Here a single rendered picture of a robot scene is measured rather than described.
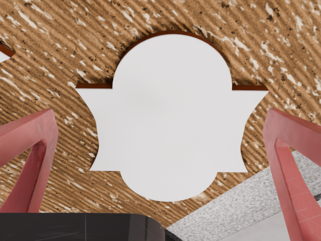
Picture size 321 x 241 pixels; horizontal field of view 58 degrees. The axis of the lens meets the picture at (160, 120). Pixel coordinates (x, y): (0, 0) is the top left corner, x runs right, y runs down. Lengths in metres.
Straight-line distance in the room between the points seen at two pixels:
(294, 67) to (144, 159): 0.12
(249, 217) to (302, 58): 0.19
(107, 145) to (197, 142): 0.07
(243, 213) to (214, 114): 0.16
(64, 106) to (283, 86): 0.15
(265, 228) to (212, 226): 1.73
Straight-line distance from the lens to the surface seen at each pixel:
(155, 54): 0.18
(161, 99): 0.19
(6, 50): 0.20
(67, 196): 0.28
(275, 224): 2.05
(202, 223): 0.34
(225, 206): 0.32
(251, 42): 0.19
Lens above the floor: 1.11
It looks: 55 degrees down
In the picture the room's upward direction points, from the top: 180 degrees counter-clockwise
